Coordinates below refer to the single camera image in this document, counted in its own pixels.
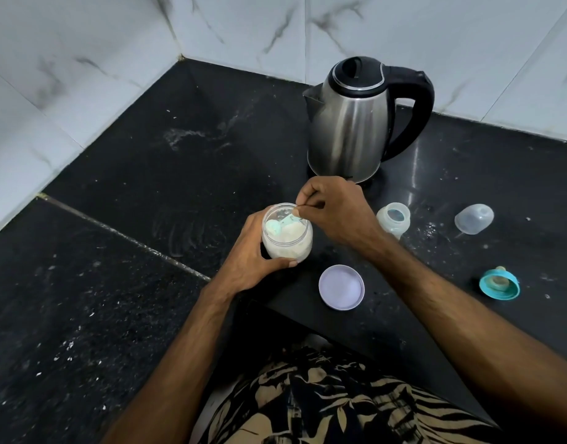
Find person's left hand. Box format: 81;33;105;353
209;205;299;297

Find steel electric kettle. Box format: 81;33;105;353
302;55;436;184

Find person's right forearm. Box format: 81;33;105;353
371;235;567;430

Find person's right hand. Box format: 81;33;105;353
292;176;391;255

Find white jar lid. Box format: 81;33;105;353
318;265;365;311

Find teal bottle nipple ring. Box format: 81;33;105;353
479;266;521;301

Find clear dome bottle cap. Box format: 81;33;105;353
454;203;495;236

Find leaf patterned shorts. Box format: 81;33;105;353
190;344;502;444

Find glass jar of white powder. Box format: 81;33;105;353
261;202;314;263

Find small teal measuring scoop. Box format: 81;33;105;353
264;215;307;236

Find clear baby bottle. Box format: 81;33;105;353
376;202;412;240

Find person's left forearm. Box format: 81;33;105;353
100;281;238;444

